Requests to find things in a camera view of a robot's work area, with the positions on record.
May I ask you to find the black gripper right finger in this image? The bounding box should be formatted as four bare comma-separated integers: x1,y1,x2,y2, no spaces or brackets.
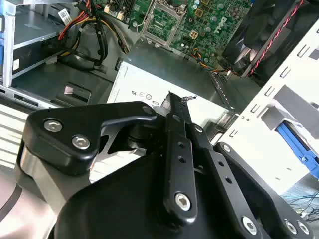
183,96,316,239

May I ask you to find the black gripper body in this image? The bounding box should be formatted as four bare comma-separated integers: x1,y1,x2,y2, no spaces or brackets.
53,119,244,239

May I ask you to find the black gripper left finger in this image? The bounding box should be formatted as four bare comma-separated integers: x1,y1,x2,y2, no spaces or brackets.
14,91,199,226

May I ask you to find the hard disk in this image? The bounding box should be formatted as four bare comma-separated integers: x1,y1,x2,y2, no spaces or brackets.
274,119,319,180

